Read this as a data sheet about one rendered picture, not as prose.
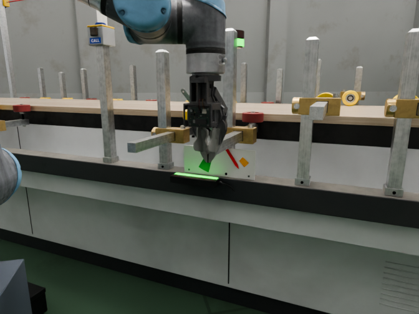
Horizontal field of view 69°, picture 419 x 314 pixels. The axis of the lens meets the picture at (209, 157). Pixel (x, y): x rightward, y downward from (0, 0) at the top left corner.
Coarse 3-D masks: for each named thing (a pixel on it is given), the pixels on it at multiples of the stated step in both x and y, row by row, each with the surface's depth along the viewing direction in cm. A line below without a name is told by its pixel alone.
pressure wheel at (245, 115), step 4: (244, 112) 115; (248, 112) 117; (252, 112) 115; (256, 112) 117; (260, 112) 115; (244, 116) 113; (248, 116) 112; (252, 116) 112; (256, 116) 112; (260, 116) 112; (244, 120) 114; (248, 120) 112; (252, 120) 112; (256, 120) 112; (260, 120) 113
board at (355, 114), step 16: (80, 112) 152; (96, 112) 149; (128, 112) 142; (144, 112) 138; (176, 112) 132; (240, 112) 123; (272, 112) 123; (288, 112) 123; (352, 112) 123; (368, 112) 123
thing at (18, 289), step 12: (0, 264) 71; (12, 264) 71; (24, 264) 74; (0, 276) 67; (12, 276) 67; (24, 276) 74; (0, 288) 63; (12, 288) 67; (24, 288) 73; (0, 300) 61; (12, 300) 66; (24, 300) 73; (0, 312) 60; (12, 312) 66; (24, 312) 72
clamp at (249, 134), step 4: (228, 128) 101; (232, 128) 100; (236, 128) 100; (240, 128) 99; (244, 128) 99; (248, 128) 99; (252, 128) 99; (256, 128) 102; (228, 132) 101; (244, 132) 99; (248, 132) 99; (252, 132) 98; (256, 132) 102; (244, 136) 99; (248, 136) 99; (252, 136) 98; (256, 136) 103; (244, 140) 100; (248, 140) 99; (252, 140) 99; (252, 144) 99
